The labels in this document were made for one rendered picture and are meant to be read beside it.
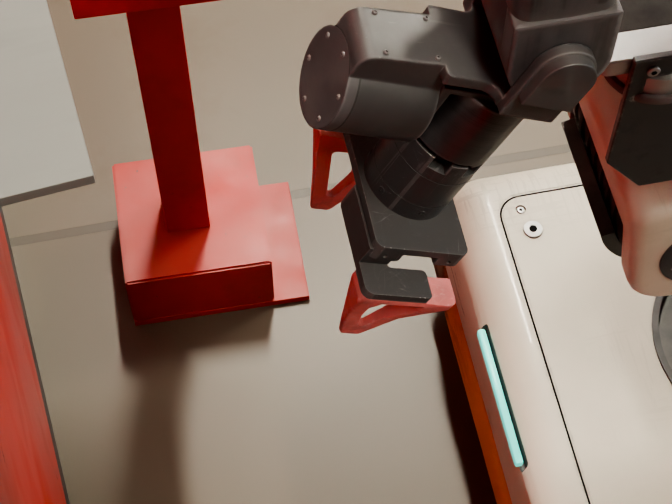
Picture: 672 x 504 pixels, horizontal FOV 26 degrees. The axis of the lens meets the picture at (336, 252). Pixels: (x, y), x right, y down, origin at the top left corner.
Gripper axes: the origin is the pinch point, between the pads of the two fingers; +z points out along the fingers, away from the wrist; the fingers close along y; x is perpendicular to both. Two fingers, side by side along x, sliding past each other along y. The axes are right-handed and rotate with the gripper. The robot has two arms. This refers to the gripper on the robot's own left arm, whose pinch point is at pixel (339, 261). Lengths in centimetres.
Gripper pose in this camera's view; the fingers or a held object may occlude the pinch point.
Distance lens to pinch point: 95.7
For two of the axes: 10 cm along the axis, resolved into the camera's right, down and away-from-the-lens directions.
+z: -4.4, 5.4, 7.2
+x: 8.7, 0.8, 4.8
